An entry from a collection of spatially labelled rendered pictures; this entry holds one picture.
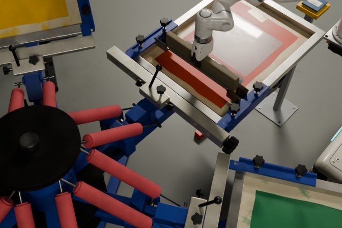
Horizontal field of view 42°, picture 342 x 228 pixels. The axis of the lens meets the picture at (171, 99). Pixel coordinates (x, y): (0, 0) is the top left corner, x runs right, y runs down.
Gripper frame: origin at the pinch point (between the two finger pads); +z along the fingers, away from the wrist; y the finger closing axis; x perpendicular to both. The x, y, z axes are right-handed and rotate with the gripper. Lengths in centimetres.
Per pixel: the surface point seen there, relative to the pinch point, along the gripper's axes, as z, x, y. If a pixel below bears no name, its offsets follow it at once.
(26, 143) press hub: -32, -1, -85
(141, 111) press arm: -0.5, -0.8, -37.9
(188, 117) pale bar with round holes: 0.8, -16.1, -25.8
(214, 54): 8.5, 2.8, 13.9
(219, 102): 8.5, -17.2, -6.6
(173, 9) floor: 104, 110, 100
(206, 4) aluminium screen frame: 5.1, 26.0, 34.3
